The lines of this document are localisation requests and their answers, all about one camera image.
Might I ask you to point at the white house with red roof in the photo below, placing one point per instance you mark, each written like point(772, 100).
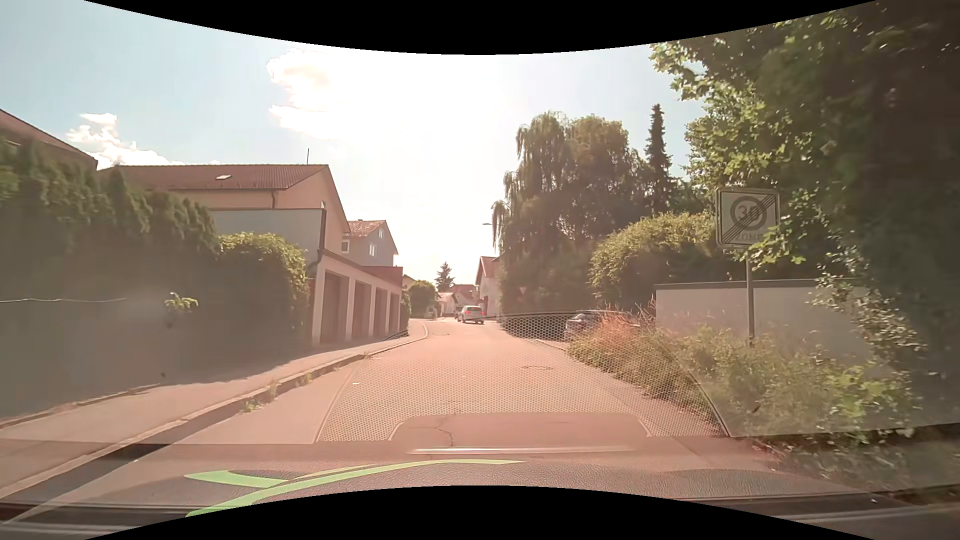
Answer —
point(489, 285)

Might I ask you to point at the small dark conifer tree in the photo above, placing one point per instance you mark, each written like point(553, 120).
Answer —
point(444, 277)

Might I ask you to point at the pale grey wall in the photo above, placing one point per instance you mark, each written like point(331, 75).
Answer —
point(757, 311)

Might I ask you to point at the beige building with garages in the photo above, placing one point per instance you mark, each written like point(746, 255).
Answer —
point(300, 217)

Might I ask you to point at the tall green hedge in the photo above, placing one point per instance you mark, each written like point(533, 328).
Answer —
point(112, 292)

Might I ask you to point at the large weeping tree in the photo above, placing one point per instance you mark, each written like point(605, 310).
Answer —
point(562, 210)

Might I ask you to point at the grey asphalt road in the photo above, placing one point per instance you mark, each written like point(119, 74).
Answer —
point(465, 375)

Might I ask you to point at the silver car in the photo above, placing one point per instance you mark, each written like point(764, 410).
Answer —
point(472, 314)

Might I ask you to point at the large leafy tree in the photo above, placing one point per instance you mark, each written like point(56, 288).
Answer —
point(847, 150)

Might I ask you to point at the car's own bonnet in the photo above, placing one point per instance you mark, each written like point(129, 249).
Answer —
point(465, 472)

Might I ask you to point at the round speed zone road sign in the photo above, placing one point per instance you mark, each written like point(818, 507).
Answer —
point(747, 219)

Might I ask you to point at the grey house with red roof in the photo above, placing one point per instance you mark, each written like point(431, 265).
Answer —
point(371, 244)

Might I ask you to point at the tall dark conifer tree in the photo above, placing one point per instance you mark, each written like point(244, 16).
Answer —
point(658, 161)

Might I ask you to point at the rounded green bush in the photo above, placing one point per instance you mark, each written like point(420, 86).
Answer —
point(652, 255)

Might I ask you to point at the overgrown grass verge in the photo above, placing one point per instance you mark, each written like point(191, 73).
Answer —
point(750, 375)

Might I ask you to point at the building with brown roof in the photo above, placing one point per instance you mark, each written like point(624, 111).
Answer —
point(41, 142)

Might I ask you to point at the grey paved pavement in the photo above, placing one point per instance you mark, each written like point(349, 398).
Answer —
point(135, 416)

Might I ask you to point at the dark parked car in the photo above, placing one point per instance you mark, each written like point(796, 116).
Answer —
point(581, 324)

